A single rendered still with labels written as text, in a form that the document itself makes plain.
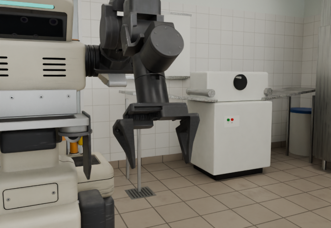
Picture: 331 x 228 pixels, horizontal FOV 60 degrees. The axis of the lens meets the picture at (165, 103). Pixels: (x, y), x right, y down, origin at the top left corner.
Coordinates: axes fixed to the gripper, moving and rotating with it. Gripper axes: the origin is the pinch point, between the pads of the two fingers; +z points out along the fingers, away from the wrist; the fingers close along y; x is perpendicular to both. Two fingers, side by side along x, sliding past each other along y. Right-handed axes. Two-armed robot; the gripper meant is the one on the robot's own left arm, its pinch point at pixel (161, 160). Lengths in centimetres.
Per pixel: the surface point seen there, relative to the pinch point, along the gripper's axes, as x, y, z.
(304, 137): 262, 321, -55
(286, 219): 154, 157, 32
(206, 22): 237, 182, -219
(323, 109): 187, 281, -72
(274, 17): 233, 303, -238
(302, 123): 254, 317, -75
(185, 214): 188, 86, 16
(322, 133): 199, 282, -46
